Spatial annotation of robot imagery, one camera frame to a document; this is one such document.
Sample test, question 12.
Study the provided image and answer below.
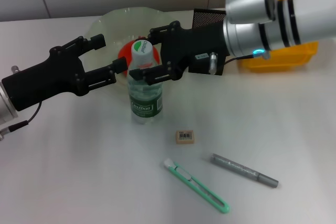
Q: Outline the grey marker pen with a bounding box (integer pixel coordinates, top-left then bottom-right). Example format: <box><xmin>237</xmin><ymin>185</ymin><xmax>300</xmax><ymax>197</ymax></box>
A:
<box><xmin>198</xmin><ymin>151</ymin><xmax>279</xmax><ymax>189</ymax></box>

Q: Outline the beige eraser with barcode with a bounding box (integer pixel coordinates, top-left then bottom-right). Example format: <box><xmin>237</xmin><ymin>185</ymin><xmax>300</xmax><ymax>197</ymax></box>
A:
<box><xmin>174</xmin><ymin>130</ymin><xmax>196</xmax><ymax>145</ymax></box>

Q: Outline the orange fruit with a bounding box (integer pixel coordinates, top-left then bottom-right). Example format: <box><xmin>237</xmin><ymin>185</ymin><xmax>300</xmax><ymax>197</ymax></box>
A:
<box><xmin>117</xmin><ymin>35</ymin><xmax>160</xmax><ymax>65</ymax></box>

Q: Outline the right arm gripper cable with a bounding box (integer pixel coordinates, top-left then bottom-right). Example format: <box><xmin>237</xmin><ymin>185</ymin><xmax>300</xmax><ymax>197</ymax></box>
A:
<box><xmin>208</xmin><ymin>50</ymin><xmax>271</xmax><ymax>76</ymax></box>

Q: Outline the green glass fruit bowl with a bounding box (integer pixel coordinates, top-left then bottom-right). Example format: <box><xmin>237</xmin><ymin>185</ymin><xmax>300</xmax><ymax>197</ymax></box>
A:
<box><xmin>83</xmin><ymin>6</ymin><xmax>189</xmax><ymax>94</ymax></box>

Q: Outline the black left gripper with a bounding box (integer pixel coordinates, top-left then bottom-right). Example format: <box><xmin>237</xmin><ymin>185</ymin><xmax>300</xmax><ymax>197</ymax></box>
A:
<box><xmin>1</xmin><ymin>33</ymin><xmax>129</xmax><ymax>112</ymax></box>

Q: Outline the black mesh trash can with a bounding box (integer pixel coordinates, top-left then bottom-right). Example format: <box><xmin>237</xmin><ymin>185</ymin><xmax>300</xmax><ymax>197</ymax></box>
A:
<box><xmin>188</xmin><ymin>8</ymin><xmax>227</xmax><ymax>76</ymax></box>

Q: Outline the clear green-label water bottle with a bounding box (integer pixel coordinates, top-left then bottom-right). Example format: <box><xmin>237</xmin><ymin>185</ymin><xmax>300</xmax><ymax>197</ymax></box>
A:
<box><xmin>127</xmin><ymin>39</ymin><xmax>164</xmax><ymax>125</ymax></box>

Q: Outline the green utility knife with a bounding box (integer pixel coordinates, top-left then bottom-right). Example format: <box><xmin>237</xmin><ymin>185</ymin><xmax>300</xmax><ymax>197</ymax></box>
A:
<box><xmin>164</xmin><ymin>158</ymin><xmax>230</xmax><ymax>214</ymax></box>

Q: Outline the yellow plastic storage bin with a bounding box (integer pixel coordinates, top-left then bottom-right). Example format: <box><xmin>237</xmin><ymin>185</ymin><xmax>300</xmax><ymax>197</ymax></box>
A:
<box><xmin>237</xmin><ymin>0</ymin><xmax>320</xmax><ymax>74</ymax></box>

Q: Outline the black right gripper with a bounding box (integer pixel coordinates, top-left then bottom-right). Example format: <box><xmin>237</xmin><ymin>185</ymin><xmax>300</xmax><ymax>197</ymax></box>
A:
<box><xmin>128</xmin><ymin>20</ymin><xmax>229</xmax><ymax>87</ymax></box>

